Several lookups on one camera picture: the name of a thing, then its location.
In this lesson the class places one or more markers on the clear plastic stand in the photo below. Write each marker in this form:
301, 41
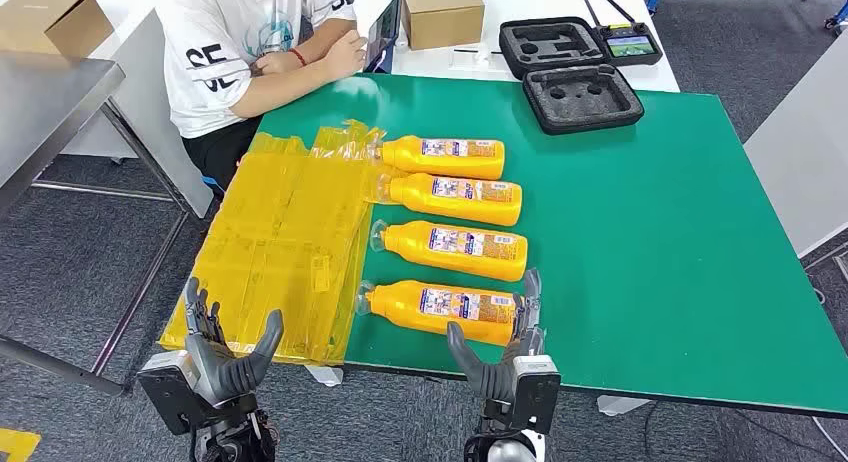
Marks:
477, 61

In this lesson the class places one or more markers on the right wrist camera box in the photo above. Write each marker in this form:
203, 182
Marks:
538, 393

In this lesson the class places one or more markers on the yellow plastic sheet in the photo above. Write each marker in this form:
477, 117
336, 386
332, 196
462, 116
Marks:
285, 247

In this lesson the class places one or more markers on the person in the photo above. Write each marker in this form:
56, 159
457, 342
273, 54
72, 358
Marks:
225, 35

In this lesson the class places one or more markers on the steel table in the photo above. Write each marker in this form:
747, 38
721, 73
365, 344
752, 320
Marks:
46, 108

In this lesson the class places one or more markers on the black foam-lined case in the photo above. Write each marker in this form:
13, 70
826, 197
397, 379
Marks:
583, 111

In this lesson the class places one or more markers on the orange detergent bottle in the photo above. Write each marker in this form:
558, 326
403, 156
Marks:
417, 200
411, 247
437, 166
404, 310

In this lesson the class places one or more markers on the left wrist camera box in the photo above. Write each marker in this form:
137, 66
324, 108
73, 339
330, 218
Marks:
166, 393

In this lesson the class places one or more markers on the dark tablet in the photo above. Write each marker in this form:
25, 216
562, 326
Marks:
383, 35

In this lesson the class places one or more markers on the black pen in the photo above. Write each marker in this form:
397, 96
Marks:
477, 51

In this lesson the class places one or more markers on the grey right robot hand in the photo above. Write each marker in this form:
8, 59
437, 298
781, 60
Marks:
493, 379

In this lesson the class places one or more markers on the person's left hand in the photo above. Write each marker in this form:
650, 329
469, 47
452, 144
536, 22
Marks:
273, 61

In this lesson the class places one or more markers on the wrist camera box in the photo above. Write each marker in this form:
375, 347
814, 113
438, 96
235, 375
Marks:
538, 393
166, 393

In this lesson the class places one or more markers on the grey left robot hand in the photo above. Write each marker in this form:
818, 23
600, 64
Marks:
225, 373

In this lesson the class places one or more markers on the black remote controller with screen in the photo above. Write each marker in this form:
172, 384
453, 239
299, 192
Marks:
629, 47

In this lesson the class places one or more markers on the person's right hand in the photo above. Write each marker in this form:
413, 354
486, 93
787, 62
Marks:
346, 55

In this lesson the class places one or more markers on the cardboard box with yellow label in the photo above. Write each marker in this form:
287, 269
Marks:
440, 12

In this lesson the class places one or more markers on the plain cardboard box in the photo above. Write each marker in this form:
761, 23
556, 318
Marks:
53, 22

